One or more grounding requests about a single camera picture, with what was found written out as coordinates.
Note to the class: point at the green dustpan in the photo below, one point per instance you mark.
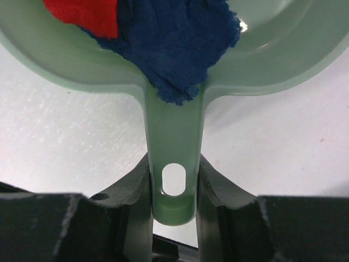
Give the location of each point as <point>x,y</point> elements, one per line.
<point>281,45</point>

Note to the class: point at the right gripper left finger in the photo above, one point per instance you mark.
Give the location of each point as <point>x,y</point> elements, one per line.
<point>113,225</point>

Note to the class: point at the blue red scrap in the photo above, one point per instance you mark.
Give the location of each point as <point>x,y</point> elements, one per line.
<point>173,43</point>

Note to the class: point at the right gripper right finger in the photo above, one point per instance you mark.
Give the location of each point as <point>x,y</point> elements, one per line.
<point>234,225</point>

